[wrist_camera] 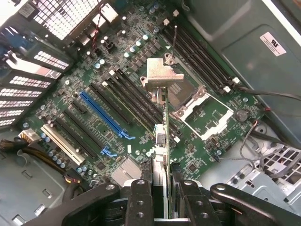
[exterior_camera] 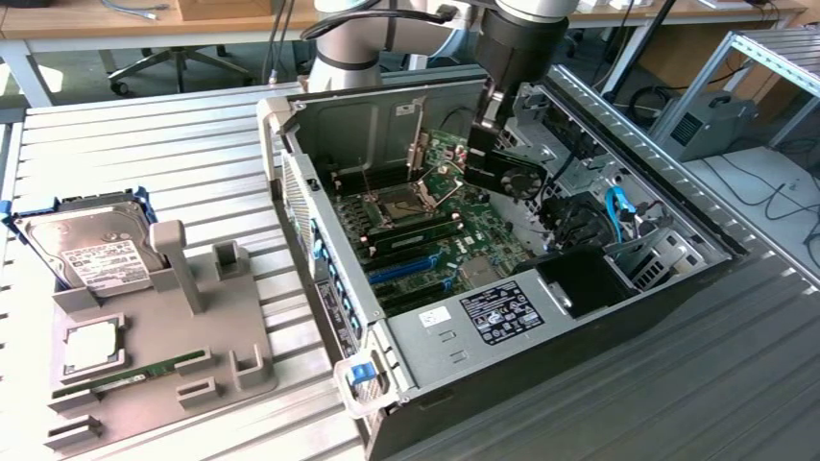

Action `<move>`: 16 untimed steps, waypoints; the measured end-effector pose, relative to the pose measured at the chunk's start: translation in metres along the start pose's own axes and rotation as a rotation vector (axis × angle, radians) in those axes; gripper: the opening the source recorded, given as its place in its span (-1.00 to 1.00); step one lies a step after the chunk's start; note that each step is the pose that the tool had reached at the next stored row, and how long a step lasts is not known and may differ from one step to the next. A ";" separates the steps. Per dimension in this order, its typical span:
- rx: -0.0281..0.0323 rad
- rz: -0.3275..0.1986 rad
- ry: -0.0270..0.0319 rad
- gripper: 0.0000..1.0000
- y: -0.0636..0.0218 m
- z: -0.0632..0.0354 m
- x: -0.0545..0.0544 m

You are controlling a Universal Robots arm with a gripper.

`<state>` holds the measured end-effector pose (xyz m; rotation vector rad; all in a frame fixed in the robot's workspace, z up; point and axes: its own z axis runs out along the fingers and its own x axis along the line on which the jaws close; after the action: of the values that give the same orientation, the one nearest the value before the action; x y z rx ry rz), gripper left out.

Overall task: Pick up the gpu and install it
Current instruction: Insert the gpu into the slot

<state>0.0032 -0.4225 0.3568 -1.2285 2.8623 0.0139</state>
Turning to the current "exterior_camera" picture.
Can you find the CPU socket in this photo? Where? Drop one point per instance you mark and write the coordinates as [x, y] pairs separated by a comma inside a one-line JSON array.
[[400, 209]]

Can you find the green motherboard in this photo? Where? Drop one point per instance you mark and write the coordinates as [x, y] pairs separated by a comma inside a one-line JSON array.
[[478, 225]]

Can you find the cardboard box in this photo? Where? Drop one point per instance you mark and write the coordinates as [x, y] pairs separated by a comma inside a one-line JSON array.
[[218, 9]]

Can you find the grey control box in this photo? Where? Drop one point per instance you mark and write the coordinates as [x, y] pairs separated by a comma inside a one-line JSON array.
[[711, 127]]

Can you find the green RAM stick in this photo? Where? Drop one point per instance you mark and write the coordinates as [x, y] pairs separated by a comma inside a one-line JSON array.
[[128, 378]]

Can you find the blue case latch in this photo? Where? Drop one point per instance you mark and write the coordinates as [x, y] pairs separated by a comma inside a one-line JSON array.
[[362, 373]]

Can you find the grey parts rack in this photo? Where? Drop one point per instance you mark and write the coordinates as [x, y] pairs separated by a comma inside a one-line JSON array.
[[160, 336]]

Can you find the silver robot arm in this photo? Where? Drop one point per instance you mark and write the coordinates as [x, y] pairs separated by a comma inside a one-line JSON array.
[[346, 48]]

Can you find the grey power supply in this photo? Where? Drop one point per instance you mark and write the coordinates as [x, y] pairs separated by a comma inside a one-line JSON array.
[[442, 355]]

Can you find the black slanted pole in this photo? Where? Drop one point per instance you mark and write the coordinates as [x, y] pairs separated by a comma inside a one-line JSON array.
[[638, 48]]

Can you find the aluminium frame shelf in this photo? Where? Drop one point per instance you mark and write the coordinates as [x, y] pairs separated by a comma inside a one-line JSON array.
[[768, 50]]

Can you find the dark RAM stick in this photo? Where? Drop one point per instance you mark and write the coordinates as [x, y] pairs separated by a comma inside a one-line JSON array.
[[416, 238]]

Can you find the metal socket cover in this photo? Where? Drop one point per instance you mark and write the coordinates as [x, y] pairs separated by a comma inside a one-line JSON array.
[[442, 186]]

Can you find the silver CPU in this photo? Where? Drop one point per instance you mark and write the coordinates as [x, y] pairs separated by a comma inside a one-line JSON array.
[[92, 348]]

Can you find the wooden office desk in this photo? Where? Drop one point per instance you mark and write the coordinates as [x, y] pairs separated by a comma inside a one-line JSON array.
[[608, 16], [96, 26]]

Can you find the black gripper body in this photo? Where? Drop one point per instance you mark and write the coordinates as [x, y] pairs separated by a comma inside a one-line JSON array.
[[519, 48]]

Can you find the open PC case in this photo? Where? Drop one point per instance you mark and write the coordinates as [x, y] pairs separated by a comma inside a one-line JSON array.
[[487, 384]]

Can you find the silver chipset heatsink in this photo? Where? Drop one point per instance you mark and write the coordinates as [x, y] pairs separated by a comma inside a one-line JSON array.
[[480, 271]]

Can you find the graphics card with metal bracket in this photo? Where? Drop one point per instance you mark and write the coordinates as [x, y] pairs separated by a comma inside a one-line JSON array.
[[522, 180]]

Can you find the thin locking lever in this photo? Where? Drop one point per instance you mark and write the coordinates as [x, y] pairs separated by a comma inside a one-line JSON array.
[[368, 185]]

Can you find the grey office chair base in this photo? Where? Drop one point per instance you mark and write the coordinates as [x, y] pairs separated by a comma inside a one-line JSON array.
[[182, 62]]

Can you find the perforated metal drive cage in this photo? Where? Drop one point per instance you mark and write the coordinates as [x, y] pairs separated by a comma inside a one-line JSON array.
[[576, 163]]

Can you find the hard disk in blue carrier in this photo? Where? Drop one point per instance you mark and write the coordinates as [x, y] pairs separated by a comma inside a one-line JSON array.
[[96, 240]]

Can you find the blue expansion slot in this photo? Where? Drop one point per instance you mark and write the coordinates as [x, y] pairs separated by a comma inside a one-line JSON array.
[[400, 272]]

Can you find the metal disk bay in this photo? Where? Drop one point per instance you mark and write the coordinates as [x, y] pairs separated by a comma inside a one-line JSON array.
[[660, 269]]

